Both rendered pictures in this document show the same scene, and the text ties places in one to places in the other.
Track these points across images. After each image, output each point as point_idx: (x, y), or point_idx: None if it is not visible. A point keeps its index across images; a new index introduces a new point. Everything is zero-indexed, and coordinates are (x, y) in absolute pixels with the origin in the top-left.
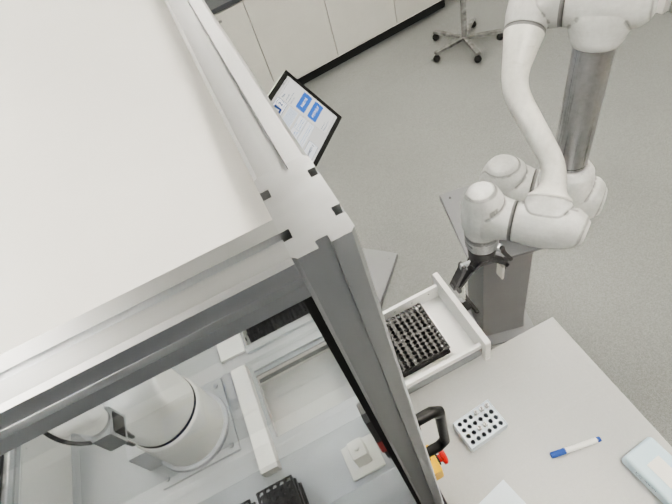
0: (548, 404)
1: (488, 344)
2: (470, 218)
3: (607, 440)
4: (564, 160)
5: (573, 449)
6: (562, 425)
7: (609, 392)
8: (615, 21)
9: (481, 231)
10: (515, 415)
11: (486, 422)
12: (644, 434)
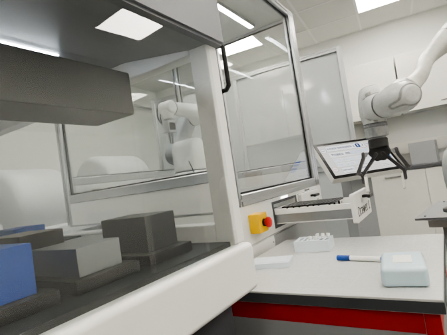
0: (373, 250)
1: (351, 196)
2: (358, 102)
3: None
4: (425, 70)
5: (356, 256)
6: (368, 255)
7: (432, 253)
8: None
9: (362, 109)
10: (344, 249)
11: (316, 235)
12: (428, 266)
